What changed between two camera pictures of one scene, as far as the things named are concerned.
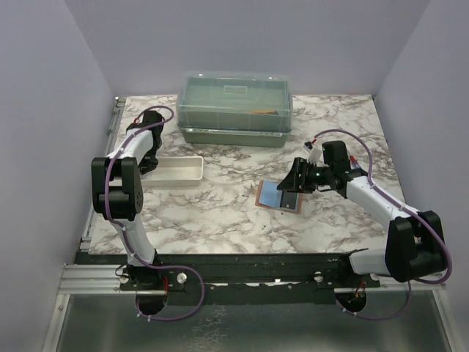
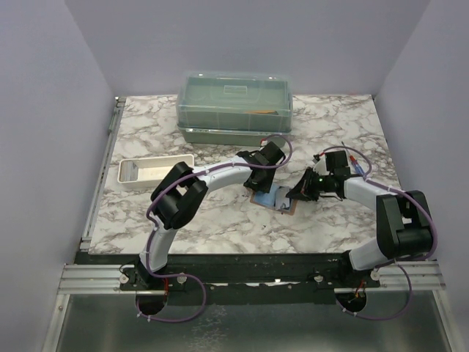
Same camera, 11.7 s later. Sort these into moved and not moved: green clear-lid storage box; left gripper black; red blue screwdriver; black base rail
Moved: left gripper black
Not moved: red blue screwdriver; black base rail; green clear-lid storage box
